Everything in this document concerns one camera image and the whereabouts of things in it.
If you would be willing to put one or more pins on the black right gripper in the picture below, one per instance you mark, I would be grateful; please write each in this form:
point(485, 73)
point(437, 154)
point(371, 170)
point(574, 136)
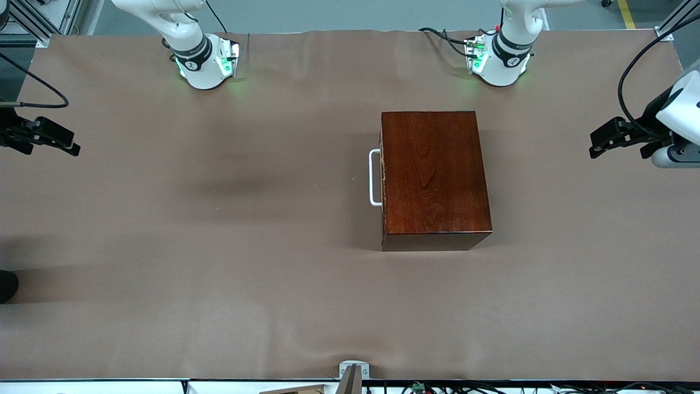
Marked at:
point(7, 133)

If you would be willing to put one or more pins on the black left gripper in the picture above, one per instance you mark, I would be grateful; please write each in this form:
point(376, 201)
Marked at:
point(648, 129)

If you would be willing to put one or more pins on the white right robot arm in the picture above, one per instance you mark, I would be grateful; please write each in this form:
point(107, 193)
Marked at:
point(186, 38)

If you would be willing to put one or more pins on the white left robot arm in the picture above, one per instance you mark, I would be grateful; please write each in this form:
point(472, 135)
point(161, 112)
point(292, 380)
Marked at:
point(508, 33)

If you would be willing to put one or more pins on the black rounded object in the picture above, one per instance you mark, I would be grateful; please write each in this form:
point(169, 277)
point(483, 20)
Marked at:
point(6, 285)

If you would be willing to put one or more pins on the dark brown wooden cabinet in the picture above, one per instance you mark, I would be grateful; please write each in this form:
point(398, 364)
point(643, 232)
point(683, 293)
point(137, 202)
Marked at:
point(437, 180)

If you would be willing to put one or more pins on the right base connector plate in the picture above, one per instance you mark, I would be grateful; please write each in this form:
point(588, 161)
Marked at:
point(228, 57)

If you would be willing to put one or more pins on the brown table cover cloth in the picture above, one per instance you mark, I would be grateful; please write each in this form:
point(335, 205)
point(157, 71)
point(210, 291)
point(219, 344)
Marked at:
point(219, 301)

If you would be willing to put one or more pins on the light brown board piece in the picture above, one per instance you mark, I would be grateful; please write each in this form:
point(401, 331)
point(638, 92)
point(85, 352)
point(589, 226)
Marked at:
point(295, 390)

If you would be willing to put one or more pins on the aluminium frame with diagonal struts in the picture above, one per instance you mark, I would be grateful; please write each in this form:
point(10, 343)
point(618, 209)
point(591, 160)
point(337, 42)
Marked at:
point(38, 19)

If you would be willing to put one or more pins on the single aluminium frame profile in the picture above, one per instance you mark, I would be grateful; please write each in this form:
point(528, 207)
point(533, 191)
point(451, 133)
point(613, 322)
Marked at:
point(675, 19)

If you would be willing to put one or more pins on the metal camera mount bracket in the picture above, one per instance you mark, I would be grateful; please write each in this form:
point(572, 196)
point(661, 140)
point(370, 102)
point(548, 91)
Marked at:
point(354, 373)

